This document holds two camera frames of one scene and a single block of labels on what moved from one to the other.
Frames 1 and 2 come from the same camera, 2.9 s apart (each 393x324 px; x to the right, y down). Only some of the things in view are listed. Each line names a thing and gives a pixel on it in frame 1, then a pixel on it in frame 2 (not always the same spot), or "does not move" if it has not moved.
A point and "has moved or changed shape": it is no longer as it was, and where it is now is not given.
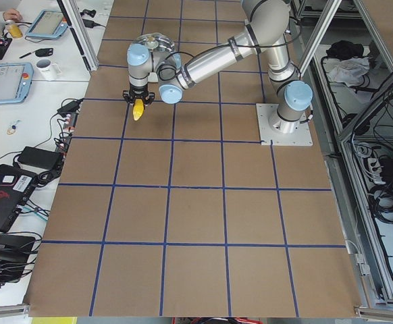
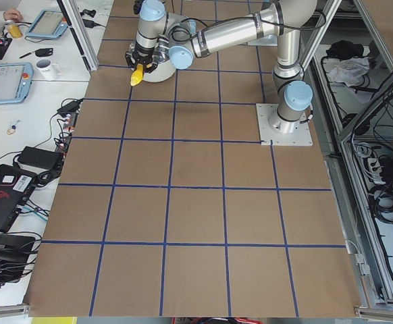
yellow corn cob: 138,109 has moved or changed shape
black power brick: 41,157 does not move
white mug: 48,70 does not move
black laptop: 3,194 does not move
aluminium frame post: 78,25 does not move
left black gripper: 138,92 → 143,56
